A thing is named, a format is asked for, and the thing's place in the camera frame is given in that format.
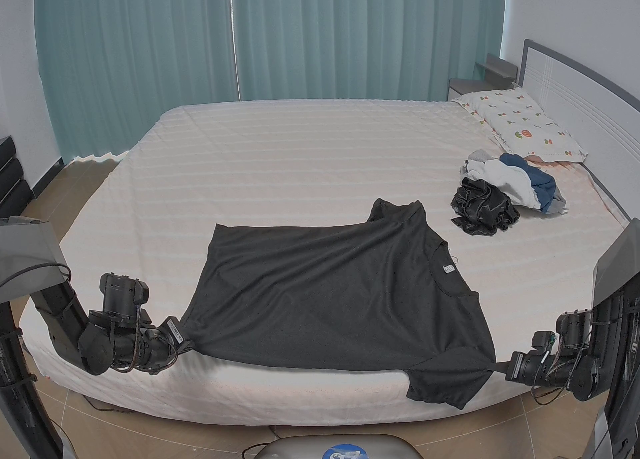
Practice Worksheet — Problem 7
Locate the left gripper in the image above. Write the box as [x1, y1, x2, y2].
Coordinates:
[149, 316, 196, 364]

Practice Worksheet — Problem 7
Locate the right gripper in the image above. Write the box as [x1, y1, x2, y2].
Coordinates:
[505, 350, 557, 388]

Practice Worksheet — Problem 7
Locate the black T-shirt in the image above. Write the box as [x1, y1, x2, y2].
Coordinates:
[179, 198, 497, 410]

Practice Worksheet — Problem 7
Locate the pile of clothes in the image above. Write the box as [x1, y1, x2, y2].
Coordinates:
[460, 148, 568, 214]

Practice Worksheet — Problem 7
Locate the bed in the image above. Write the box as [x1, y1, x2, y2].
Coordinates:
[20, 38, 640, 425]

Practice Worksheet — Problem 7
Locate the black shiny garment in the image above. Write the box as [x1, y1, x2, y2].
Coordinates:
[450, 177, 521, 237]

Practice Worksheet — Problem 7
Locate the white printed pillow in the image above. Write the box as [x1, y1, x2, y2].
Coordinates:
[448, 87, 588, 164]

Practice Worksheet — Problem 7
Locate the grey bedside table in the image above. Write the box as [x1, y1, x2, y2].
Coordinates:
[448, 53, 518, 100]

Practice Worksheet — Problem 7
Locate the blue-green curtain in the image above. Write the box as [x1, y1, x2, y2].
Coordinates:
[34, 0, 243, 164]
[231, 0, 508, 102]

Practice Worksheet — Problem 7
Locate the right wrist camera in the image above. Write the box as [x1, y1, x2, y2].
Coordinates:
[531, 330, 558, 354]

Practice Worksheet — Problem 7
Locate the black cable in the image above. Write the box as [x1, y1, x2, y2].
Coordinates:
[0, 260, 72, 289]
[81, 395, 134, 414]
[242, 423, 282, 454]

